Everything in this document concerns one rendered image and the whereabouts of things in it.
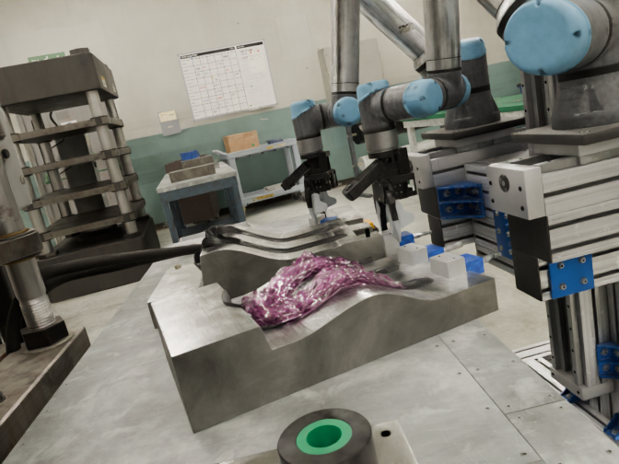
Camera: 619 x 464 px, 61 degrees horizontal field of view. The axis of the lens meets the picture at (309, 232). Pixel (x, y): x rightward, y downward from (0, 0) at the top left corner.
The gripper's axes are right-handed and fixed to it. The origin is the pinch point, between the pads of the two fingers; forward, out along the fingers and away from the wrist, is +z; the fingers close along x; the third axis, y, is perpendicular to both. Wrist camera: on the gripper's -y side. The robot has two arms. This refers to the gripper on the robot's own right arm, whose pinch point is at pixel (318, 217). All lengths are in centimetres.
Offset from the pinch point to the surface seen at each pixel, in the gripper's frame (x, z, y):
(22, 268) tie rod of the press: -71, -12, -38
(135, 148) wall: 420, -32, -431
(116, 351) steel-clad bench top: -76, 5, -13
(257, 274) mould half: -56, -2, 9
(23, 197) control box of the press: -45, -25, -65
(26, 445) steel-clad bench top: -103, 5, -5
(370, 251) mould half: -45, -1, 30
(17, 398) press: -91, 6, -24
